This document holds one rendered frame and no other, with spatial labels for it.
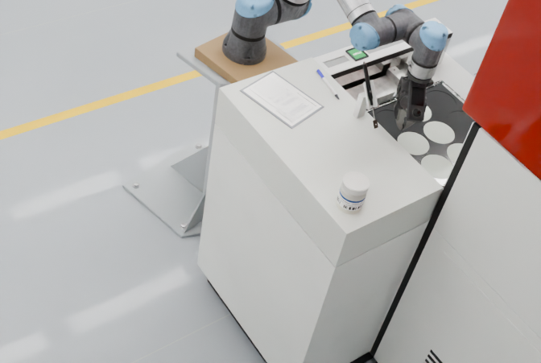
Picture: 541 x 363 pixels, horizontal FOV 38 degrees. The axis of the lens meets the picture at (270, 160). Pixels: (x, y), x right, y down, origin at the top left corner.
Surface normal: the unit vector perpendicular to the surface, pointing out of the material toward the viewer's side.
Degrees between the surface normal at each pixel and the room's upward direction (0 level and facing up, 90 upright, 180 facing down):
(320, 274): 90
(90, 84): 0
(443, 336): 90
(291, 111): 0
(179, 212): 0
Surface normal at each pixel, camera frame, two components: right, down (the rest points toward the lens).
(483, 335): -0.82, 0.33
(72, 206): 0.15, -0.69
